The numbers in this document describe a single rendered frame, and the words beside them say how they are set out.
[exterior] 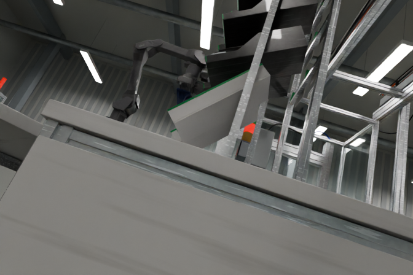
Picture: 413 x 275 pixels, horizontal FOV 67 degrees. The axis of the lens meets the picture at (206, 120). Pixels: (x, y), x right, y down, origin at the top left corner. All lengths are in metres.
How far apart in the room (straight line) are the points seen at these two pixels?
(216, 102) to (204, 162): 0.35
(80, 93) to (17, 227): 10.61
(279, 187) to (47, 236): 0.33
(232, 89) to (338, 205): 0.43
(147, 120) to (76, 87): 2.66
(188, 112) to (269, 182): 0.38
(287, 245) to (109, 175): 0.27
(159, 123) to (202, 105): 9.31
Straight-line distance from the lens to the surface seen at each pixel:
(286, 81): 1.06
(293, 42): 0.92
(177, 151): 0.48
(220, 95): 0.81
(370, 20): 1.90
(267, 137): 2.41
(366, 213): 0.53
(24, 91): 10.54
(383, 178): 11.21
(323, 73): 0.87
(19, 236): 0.52
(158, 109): 10.32
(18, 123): 0.75
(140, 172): 0.48
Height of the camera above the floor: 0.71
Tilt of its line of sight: 23 degrees up
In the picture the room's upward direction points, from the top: 20 degrees clockwise
